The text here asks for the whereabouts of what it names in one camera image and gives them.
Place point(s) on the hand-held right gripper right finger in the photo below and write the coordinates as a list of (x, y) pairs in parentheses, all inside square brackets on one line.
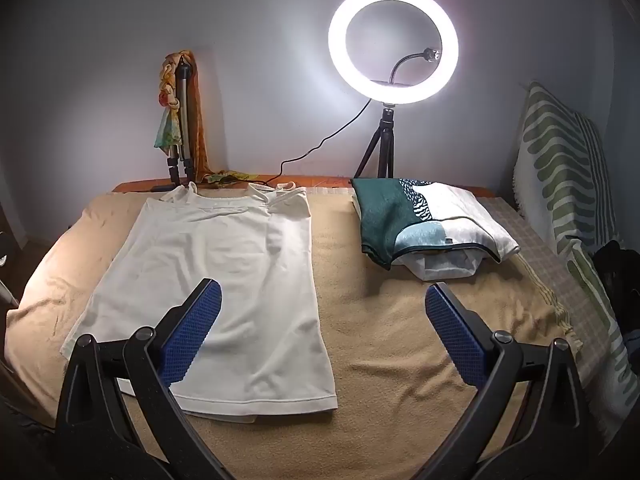
[(455, 330)]

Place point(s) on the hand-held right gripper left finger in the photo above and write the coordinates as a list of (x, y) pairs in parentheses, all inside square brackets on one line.
[(192, 330)]

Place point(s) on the white tank top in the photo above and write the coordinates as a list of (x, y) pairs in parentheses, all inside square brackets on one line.
[(225, 260)]

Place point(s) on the folded white cloth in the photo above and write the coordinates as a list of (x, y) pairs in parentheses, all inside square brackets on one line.
[(440, 265)]

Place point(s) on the beige blanket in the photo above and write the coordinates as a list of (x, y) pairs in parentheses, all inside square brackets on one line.
[(380, 350)]

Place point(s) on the checked bed sheet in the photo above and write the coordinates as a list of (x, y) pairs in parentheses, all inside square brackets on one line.
[(540, 260)]

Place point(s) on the folded green printed cloth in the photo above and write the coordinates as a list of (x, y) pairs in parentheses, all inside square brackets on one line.
[(385, 220)]

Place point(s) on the black bag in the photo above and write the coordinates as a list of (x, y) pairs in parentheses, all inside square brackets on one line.
[(620, 280)]

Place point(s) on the green striped pillow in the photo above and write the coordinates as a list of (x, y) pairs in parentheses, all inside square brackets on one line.
[(560, 160)]

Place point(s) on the colourful yellow green scarf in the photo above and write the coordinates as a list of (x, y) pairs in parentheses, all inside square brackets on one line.
[(170, 125)]

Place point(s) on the black gooseneck phone holder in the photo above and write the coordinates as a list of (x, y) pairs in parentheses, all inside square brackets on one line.
[(400, 65)]

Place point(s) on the orange wooden bed frame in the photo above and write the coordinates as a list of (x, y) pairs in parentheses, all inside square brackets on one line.
[(325, 180)]

